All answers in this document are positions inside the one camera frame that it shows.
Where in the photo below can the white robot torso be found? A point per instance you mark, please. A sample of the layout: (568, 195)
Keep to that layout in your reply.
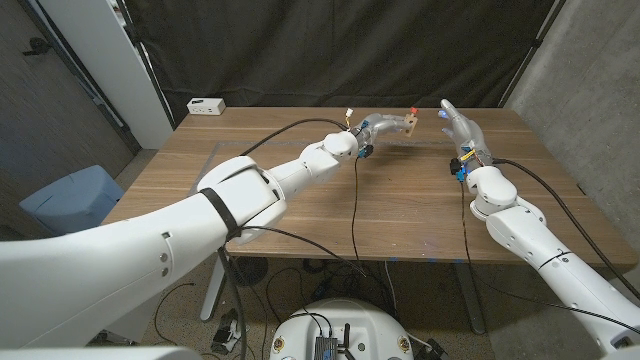
(345, 320)

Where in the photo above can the white flat floor panel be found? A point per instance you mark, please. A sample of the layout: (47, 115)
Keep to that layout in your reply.
(137, 322)

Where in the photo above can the grey table leg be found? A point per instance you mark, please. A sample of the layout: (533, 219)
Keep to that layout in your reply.
(470, 300)

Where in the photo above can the black floor device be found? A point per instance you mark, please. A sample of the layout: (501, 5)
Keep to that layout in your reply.
(436, 351)

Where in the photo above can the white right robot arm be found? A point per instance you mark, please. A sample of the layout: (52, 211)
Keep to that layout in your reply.
(525, 235)

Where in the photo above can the black and white floor glove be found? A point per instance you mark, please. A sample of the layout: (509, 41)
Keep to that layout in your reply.
(225, 332)

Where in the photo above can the white power strip box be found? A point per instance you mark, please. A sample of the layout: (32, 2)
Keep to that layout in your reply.
(206, 106)

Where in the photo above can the black backdrop curtain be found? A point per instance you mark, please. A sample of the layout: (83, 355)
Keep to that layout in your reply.
(350, 50)

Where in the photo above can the blue plastic bin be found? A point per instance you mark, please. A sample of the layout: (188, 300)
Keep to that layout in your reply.
(70, 200)

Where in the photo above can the round black floor fan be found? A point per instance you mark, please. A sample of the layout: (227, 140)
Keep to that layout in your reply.
(250, 272)

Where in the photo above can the grey ribbed torso module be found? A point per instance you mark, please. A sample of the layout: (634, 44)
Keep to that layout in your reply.
(325, 349)

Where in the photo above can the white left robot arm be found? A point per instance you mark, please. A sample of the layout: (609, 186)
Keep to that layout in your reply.
(175, 240)

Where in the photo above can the white table leg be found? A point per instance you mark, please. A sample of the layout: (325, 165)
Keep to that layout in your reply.
(212, 295)

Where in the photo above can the wooden block with holes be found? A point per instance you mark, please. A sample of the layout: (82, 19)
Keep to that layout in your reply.
(411, 125)

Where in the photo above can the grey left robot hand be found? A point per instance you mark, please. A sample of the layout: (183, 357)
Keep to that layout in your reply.
(382, 124)

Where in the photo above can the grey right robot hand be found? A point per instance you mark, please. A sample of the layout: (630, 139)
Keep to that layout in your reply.
(467, 135)

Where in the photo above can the white pillar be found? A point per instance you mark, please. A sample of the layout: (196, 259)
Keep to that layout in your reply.
(115, 65)

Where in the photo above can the black backdrop frame pole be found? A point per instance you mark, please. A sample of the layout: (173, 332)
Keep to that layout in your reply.
(535, 47)
(146, 61)

